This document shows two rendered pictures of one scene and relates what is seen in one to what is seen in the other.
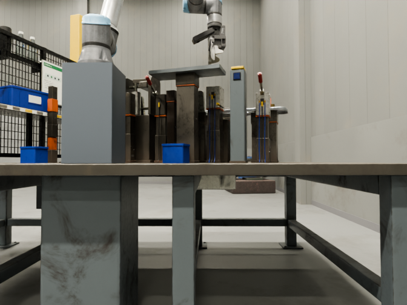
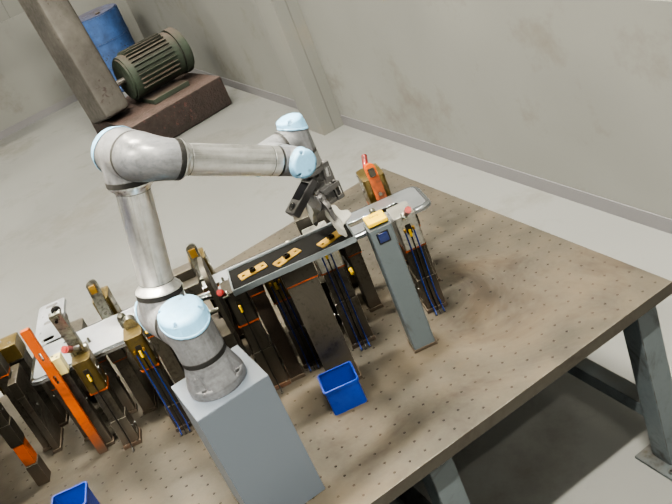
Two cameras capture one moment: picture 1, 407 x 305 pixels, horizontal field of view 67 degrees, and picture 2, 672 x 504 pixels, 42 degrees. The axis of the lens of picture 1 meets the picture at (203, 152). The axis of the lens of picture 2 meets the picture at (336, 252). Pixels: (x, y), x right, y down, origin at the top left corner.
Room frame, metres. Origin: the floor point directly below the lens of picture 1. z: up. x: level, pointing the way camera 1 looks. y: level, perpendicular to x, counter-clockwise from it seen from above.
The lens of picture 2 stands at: (-0.54, 0.71, 2.27)
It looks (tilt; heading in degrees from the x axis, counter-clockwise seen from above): 28 degrees down; 340
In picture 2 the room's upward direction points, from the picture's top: 23 degrees counter-clockwise
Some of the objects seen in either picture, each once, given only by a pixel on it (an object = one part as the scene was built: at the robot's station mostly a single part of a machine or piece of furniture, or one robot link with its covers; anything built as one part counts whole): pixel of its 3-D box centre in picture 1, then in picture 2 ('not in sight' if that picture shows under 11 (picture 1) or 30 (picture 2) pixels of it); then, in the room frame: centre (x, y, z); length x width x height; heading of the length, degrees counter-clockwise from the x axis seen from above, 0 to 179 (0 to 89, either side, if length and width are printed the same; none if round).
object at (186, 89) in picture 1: (187, 118); (319, 320); (1.55, 0.08, 0.92); 0.10 x 0.08 x 0.45; 73
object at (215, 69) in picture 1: (187, 72); (290, 255); (1.55, 0.08, 1.16); 0.37 x 0.14 x 0.02; 73
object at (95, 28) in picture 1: (96, 31); (188, 327); (1.31, 0.46, 1.27); 0.13 x 0.12 x 0.14; 8
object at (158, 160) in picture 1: (162, 129); (257, 337); (1.73, 0.23, 0.89); 0.12 x 0.07 x 0.38; 163
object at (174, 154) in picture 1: (175, 153); (342, 388); (1.46, 0.13, 0.75); 0.11 x 0.10 x 0.09; 73
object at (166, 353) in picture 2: not in sight; (175, 366); (1.80, 0.48, 0.91); 0.07 x 0.05 x 0.42; 163
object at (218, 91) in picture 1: (214, 125); (340, 288); (1.67, -0.06, 0.90); 0.13 x 0.08 x 0.41; 163
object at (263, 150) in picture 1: (263, 128); (418, 260); (1.60, -0.31, 0.88); 0.12 x 0.07 x 0.36; 163
